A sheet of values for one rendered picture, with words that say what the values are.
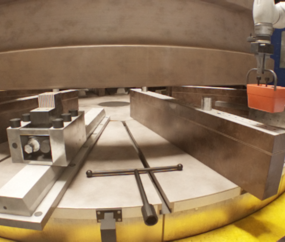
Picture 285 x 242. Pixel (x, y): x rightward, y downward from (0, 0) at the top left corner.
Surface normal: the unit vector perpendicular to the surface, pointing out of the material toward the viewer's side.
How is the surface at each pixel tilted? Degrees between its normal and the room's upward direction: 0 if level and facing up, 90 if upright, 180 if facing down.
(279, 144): 90
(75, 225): 90
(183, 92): 90
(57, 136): 90
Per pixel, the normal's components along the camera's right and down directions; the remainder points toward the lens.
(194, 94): -0.40, 0.22
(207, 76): 0.39, 0.22
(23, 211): -0.01, 0.24
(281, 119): -0.72, 0.17
